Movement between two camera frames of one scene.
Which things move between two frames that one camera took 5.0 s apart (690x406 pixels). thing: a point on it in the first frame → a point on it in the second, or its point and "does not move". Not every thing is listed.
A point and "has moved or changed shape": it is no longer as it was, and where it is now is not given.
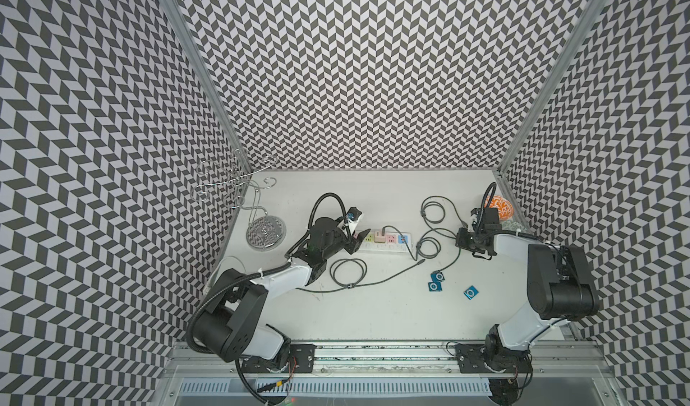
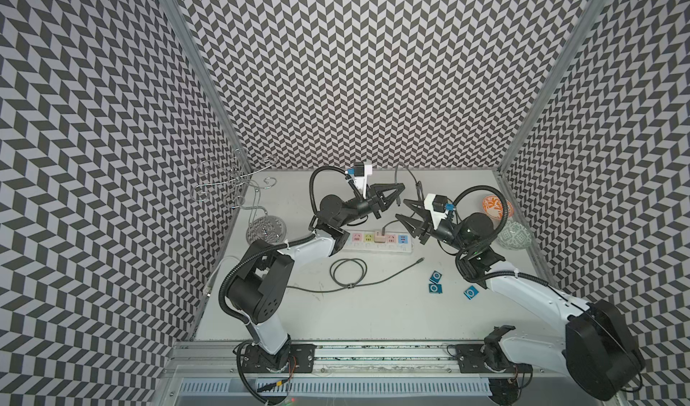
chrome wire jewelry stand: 232,181 does not move
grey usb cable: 422,237 has moved or changed shape
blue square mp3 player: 437,277 does not move
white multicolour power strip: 393,242 does not move
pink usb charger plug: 379,238 does not move
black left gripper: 356,242 → 381,202
